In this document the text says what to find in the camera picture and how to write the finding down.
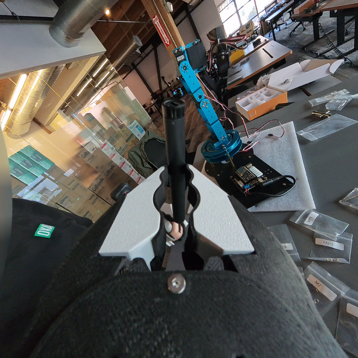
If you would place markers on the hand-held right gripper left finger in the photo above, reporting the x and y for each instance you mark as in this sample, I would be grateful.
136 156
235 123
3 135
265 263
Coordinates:
134 221

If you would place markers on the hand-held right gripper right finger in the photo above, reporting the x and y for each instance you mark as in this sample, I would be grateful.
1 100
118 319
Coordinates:
221 221

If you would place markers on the black screwdriver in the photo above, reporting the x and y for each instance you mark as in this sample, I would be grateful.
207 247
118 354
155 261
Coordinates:
174 156

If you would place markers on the blue toy robot arm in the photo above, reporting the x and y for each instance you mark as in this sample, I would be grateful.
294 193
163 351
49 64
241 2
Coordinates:
201 103

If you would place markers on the dark grey desk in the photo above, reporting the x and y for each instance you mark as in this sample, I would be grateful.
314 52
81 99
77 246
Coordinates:
324 173

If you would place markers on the white desk with slot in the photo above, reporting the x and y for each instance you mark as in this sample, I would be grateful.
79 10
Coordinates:
260 56

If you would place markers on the wooden edged desk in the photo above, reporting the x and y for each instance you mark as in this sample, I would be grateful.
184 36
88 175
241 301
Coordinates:
327 5

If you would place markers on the person's left hand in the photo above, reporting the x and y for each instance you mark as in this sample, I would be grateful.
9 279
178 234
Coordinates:
175 230

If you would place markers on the stack of cardboard boxes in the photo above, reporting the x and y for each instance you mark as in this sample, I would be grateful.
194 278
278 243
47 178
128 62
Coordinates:
84 179

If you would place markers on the green jacket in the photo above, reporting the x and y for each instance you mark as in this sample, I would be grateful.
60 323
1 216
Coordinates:
139 156

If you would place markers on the small circuit board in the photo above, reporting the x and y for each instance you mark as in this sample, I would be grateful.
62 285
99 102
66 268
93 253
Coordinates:
246 176

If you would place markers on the white foam sheet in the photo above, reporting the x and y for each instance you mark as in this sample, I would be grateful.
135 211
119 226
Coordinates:
285 156

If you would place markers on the person's black clothing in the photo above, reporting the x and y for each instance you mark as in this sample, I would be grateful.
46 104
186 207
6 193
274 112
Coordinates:
33 265

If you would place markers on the group of clear plastic bags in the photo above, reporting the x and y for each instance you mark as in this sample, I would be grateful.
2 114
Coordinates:
330 246

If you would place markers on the orange box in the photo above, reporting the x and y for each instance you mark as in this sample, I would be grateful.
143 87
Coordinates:
268 106

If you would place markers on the white foam box insert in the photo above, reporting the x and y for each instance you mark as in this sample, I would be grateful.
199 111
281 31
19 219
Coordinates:
257 98

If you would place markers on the brass metal spacer part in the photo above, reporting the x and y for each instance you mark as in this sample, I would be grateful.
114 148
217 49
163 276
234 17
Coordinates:
321 113

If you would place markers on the red and white sign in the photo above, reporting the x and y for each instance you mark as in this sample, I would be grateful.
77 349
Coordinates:
161 30

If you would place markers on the wooden pillar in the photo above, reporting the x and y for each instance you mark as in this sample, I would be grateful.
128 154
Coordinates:
170 30

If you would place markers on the white cardboard box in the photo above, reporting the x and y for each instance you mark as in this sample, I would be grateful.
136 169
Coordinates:
304 74

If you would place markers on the yellow box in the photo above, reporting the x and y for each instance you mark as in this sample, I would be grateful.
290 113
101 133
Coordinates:
247 28

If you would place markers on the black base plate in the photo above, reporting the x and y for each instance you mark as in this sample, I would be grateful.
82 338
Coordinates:
240 195

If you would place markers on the ribbed metal duct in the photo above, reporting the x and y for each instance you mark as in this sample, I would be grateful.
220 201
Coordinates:
28 103

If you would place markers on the large metal duct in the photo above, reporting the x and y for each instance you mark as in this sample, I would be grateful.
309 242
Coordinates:
75 19

